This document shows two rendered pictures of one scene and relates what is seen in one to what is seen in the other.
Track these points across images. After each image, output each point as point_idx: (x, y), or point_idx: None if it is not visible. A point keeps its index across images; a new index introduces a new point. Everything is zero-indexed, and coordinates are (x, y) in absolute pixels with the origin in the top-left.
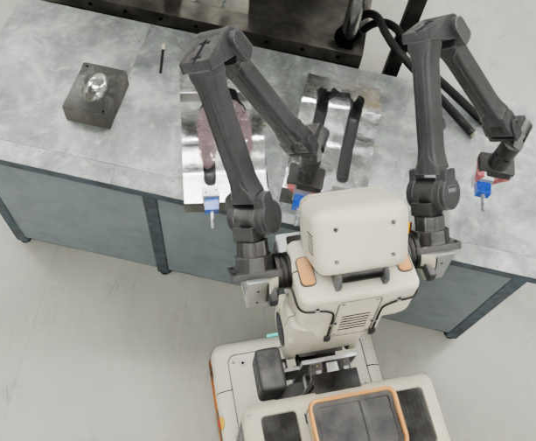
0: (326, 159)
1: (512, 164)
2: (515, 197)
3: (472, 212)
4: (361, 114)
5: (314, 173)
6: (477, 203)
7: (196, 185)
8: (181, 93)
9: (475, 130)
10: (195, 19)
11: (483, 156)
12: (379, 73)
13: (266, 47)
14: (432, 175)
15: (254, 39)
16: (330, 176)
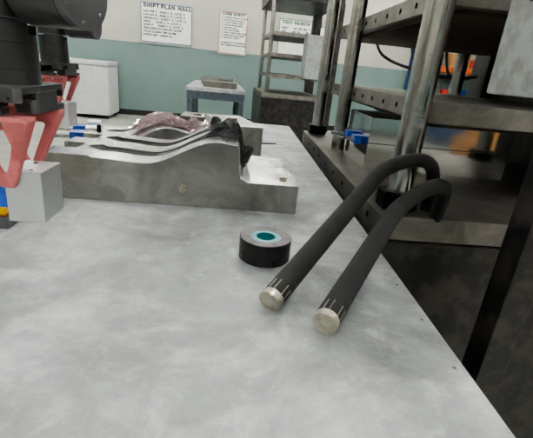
0: (134, 145)
1: None
2: (23, 403)
3: (3, 301)
4: (206, 136)
5: (37, 35)
6: (29, 311)
7: (109, 128)
8: (207, 114)
9: (276, 288)
10: (327, 155)
11: (44, 82)
12: (354, 217)
13: (341, 194)
14: (133, 253)
15: (338, 180)
16: (103, 142)
